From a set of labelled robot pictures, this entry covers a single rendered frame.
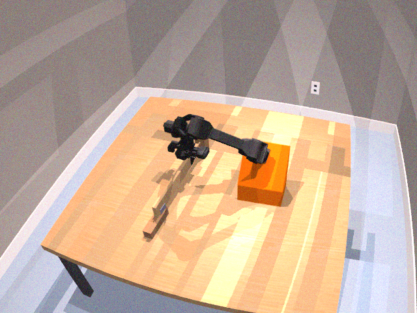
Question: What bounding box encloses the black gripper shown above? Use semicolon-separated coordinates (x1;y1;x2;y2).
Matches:
167;138;210;165

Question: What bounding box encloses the long brown wooden rail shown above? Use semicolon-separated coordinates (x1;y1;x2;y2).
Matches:
152;158;192;218

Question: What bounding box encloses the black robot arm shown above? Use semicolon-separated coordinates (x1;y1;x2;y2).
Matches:
163;114;270;164

